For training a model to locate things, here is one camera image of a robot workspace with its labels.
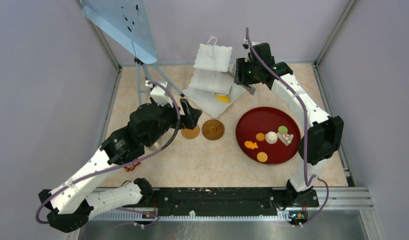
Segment yellow cake slice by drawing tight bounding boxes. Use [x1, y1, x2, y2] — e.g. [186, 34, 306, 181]
[215, 94, 230, 104]

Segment metal serving tongs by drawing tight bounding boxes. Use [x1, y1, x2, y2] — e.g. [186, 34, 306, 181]
[227, 63, 256, 96]

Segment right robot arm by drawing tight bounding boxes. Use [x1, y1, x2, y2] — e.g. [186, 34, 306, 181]
[234, 39, 344, 207]

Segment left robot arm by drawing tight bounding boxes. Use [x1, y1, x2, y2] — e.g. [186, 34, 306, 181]
[38, 98, 202, 233]

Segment light wooden coaster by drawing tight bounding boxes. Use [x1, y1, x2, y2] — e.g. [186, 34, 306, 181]
[181, 125, 200, 140]

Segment dark wooden saucer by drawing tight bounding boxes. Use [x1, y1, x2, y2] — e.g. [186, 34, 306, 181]
[201, 119, 225, 141]

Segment white three-tier cake stand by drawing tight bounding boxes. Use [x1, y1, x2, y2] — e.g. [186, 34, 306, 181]
[182, 35, 245, 119]

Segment red round tray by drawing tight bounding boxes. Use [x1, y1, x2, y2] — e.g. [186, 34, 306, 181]
[235, 106, 301, 165]

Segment orange fish-shaped cookie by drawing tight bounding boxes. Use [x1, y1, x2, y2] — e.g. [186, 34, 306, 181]
[244, 141, 259, 150]

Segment green macaron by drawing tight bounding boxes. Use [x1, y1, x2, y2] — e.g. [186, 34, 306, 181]
[277, 125, 288, 134]

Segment orange chip cookie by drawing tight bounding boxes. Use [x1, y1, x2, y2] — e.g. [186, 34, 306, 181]
[255, 132, 266, 142]

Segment red snack packet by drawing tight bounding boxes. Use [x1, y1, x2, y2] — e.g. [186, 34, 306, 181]
[123, 160, 141, 172]

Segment white round mousse cake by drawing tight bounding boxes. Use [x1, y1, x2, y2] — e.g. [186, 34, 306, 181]
[265, 131, 279, 144]

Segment white strawberry cake slice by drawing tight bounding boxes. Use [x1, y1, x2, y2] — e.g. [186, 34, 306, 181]
[277, 132, 294, 146]

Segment round tan biscuit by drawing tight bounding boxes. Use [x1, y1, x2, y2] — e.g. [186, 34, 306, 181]
[256, 151, 268, 163]

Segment light blue perforated board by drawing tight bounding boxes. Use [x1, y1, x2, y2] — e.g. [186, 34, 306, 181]
[80, 0, 158, 65]

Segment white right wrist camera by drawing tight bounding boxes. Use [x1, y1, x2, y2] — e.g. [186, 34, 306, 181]
[242, 39, 259, 50]

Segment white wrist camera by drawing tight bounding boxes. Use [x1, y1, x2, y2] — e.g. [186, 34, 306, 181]
[242, 39, 259, 50]
[145, 80, 173, 106]

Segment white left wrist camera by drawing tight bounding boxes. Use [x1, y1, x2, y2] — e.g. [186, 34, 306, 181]
[145, 80, 173, 106]

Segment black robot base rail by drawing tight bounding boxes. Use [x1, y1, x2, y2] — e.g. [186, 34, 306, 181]
[135, 187, 320, 217]

